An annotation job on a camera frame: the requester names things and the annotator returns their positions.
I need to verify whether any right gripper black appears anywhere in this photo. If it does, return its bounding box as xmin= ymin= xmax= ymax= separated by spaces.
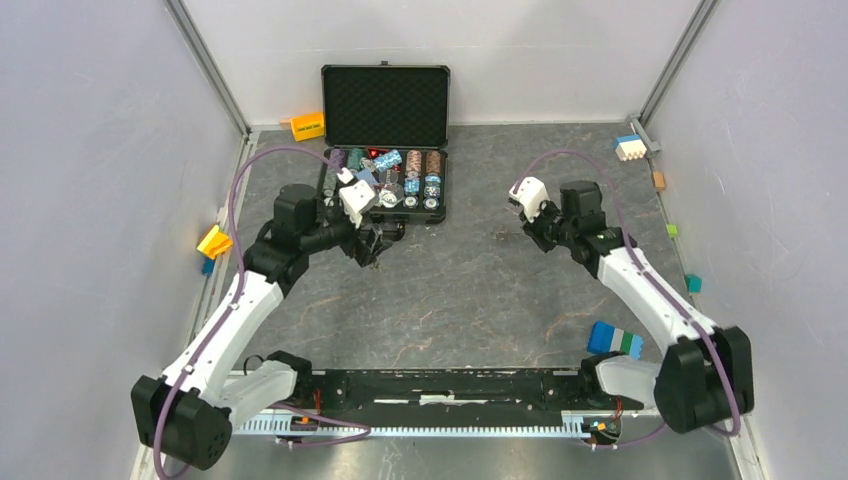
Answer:
xmin=518 ymin=196 xmax=576 ymax=254

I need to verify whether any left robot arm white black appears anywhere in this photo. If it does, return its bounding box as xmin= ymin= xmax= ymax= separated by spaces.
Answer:
xmin=130 ymin=180 xmax=389 ymax=470

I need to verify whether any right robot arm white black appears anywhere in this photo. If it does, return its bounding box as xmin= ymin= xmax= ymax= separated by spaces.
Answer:
xmin=509 ymin=177 xmax=754 ymax=436

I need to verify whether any blue playing card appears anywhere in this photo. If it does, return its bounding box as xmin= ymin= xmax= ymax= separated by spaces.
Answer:
xmin=354 ymin=169 xmax=380 ymax=190

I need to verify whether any blue white toy brick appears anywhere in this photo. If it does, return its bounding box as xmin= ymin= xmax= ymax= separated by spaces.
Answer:
xmin=615 ymin=134 xmax=648 ymax=161

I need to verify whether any blue green toy brick stack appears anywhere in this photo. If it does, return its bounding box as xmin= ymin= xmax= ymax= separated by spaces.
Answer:
xmin=587 ymin=321 xmax=644 ymax=360

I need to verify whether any black poker chip case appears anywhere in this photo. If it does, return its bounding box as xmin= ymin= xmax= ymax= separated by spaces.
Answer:
xmin=321 ymin=64 xmax=451 ymax=225

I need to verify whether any orange wooden cube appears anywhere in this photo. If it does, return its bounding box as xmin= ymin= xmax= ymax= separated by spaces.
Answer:
xmin=652 ymin=171 xmax=666 ymax=192

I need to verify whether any yellow box at back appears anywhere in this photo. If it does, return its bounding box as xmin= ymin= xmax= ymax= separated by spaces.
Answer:
xmin=289 ymin=112 xmax=326 ymax=142

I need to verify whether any yellow orange block left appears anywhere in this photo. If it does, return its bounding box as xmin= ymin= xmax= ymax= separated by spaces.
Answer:
xmin=196 ymin=224 xmax=233 ymax=260

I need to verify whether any teal small cube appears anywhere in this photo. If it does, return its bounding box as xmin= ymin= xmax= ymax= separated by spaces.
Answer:
xmin=684 ymin=273 xmax=703 ymax=294

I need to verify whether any small blue block left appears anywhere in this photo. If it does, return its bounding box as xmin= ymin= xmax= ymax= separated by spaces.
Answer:
xmin=201 ymin=258 xmax=216 ymax=277

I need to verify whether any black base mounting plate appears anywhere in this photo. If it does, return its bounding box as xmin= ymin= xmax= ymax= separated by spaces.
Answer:
xmin=285 ymin=368 xmax=642 ymax=428

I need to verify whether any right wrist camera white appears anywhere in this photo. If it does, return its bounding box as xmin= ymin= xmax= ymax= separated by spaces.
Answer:
xmin=508 ymin=176 xmax=550 ymax=223

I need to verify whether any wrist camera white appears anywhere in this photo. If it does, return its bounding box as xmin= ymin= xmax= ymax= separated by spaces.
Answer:
xmin=339 ymin=180 xmax=378 ymax=228
xmin=508 ymin=176 xmax=550 ymax=223

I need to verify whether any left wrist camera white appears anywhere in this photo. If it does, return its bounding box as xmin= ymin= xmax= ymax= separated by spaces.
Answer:
xmin=339 ymin=180 xmax=378 ymax=228

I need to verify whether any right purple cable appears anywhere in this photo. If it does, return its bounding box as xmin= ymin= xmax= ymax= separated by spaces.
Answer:
xmin=513 ymin=148 xmax=743 ymax=452

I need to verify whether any purple cable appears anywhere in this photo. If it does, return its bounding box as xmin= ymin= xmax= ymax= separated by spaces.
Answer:
xmin=152 ymin=145 xmax=372 ymax=480
xmin=513 ymin=148 xmax=743 ymax=452

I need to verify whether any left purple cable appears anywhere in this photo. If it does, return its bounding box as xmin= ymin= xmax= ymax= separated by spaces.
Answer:
xmin=152 ymin=145 xmax=372 ymax=480

